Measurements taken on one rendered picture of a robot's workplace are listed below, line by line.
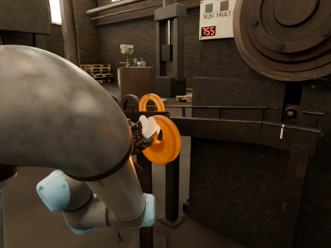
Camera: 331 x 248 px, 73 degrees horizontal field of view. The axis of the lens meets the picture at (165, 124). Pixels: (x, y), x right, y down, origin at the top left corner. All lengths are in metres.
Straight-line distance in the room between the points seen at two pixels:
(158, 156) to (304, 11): 0.62
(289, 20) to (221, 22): 0.41
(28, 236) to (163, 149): 1.11
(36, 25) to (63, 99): 2.86
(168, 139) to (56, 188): 0.32
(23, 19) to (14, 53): 2.77
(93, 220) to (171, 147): 0.27
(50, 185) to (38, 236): 1.08
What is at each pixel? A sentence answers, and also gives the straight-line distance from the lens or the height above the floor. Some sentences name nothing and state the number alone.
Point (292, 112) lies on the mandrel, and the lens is 1.06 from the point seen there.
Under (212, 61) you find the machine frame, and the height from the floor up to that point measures 0.95.
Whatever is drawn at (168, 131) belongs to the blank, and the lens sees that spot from 0.64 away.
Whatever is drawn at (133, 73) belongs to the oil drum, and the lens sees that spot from 3.53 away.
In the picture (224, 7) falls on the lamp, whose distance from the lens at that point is 1.19.
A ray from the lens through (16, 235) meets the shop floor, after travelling 1.65.
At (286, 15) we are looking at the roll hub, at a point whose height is 1.09.
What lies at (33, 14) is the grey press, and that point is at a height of 1.46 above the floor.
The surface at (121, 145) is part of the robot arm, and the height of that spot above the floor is 0.86.
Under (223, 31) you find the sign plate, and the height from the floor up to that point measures 1.09.
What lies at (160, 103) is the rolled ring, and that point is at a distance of 1.27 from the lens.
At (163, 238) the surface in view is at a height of 0.01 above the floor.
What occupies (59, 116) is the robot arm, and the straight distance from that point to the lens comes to 0.20.
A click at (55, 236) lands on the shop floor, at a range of 1.54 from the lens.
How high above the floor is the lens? 0.94
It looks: 15 degrees down
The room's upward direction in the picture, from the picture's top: straight up
